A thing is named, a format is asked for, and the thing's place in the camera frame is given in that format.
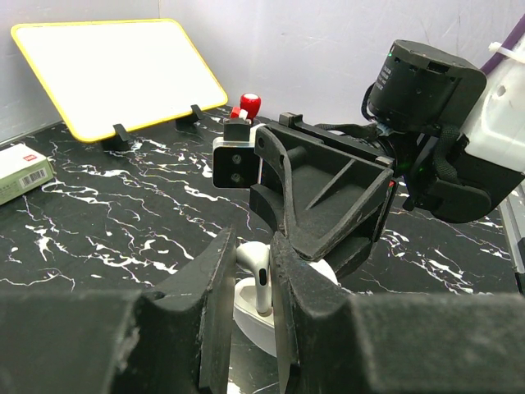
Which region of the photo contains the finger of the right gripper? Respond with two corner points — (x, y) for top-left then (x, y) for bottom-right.
(324, 236), (373, 277)
(253, 125), (395, 262)

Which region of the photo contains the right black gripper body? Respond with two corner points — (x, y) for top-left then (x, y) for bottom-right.
(248, 112), (399, 247)

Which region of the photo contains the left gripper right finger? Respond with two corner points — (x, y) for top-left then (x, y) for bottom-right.
(270, 233), (524, 393)

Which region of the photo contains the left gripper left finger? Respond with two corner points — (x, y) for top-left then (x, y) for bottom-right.
(1, 228), (236, 393)

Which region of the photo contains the white earbud charging case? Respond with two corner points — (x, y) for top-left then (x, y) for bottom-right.
(231, 260), (340, 358)

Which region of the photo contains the white earbud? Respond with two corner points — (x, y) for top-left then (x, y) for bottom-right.
(236, 241), (272, 315)

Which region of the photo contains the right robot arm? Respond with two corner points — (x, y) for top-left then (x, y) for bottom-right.
(249, 39), (524, 277)

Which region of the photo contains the red emergency stop button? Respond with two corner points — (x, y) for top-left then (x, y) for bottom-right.
(240, 93), (262, 121)

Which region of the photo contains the yellow framed whiteboard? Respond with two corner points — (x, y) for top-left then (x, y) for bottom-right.
(11, 19), (228, 143)

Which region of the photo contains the white green carton box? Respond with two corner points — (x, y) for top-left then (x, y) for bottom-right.
(1, 144), (55, 205)

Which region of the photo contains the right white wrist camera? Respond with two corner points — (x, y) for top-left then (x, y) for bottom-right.
(212, 107), (260, 189)

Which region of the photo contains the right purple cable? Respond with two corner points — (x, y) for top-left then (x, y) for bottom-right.
(479, 14), (525, 75)

